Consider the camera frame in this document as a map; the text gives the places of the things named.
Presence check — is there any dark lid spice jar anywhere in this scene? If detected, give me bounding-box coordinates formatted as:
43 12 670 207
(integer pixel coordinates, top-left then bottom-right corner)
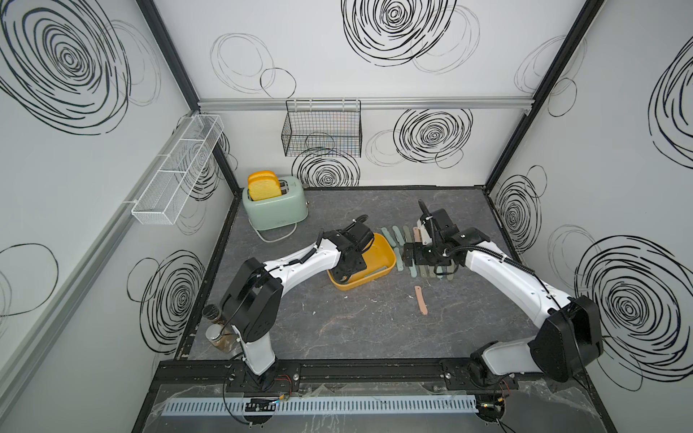
202 304 225 324

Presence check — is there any white slotted cable duct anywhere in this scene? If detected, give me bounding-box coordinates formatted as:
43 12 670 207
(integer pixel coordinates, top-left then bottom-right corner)
161 395 478 417

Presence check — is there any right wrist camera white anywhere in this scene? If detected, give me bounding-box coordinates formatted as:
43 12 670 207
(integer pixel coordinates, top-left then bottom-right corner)
417 216 433 245

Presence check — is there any clear spice jar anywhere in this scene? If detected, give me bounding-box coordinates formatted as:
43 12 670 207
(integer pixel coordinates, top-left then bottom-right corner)
205 323 237 354

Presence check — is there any mint knife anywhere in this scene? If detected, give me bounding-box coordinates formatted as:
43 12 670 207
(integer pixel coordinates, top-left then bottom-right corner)
393 247 404 272
381 227 398 248

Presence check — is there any black corner frame post left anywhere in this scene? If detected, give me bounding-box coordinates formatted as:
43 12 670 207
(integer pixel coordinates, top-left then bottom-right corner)
136 0 241 197

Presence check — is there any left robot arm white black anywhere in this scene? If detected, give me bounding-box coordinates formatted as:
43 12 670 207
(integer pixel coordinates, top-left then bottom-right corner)
218 215 375 376

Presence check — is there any aluminium wall rail back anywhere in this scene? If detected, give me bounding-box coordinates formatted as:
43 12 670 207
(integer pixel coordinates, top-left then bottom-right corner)
198 97 534 112

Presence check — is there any yellow toast slice rear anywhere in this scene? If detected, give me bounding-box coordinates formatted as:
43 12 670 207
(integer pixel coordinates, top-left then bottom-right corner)
247 171 278 183

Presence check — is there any yellow toast slice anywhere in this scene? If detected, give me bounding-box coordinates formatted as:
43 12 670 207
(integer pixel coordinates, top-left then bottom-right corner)
247 171 278 183
248 176 282 201

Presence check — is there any dark grey green knife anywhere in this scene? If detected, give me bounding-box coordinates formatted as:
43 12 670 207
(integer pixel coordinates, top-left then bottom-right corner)
402 226 413 243

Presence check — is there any black corner frame post right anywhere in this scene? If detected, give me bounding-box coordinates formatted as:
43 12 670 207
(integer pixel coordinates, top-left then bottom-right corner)
485 0 606 192

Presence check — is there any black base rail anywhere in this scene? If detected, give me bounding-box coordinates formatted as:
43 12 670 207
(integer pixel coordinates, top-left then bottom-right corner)
153 354 588 393

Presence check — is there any black corner frame post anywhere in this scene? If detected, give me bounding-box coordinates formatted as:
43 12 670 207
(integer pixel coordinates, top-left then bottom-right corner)
485 0 606 192
136 0 241 197

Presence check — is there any mint green toaster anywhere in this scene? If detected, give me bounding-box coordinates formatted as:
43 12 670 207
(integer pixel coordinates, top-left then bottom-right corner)
242 176 309 231

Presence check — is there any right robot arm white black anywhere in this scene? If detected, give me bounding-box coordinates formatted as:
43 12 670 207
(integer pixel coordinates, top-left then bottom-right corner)
402 228 604 386

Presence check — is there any yellow toast slice front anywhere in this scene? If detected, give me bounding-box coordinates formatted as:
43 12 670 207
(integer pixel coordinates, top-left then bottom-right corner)
248 176 282 201

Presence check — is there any black wire wall basket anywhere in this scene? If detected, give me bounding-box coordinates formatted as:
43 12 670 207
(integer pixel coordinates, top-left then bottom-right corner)
281 99 363 158

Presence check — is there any aluminium wall rail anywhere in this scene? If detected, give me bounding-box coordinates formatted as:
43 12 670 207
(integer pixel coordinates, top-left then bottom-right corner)
198 97 534 112
0 115 196 404

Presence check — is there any aluminium wall rail left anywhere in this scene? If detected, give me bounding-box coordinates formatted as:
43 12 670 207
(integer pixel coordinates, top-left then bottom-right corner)
0 115 196 404

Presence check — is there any yellow storage box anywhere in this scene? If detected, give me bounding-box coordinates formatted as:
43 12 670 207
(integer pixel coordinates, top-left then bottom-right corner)
328 234 396 292

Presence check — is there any white toaster power cable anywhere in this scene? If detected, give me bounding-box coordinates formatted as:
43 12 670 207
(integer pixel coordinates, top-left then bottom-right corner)
253 220 300 245

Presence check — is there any white mesh wall shelf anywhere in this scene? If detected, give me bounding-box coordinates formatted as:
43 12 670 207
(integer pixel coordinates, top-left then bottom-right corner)
132 114 224 226

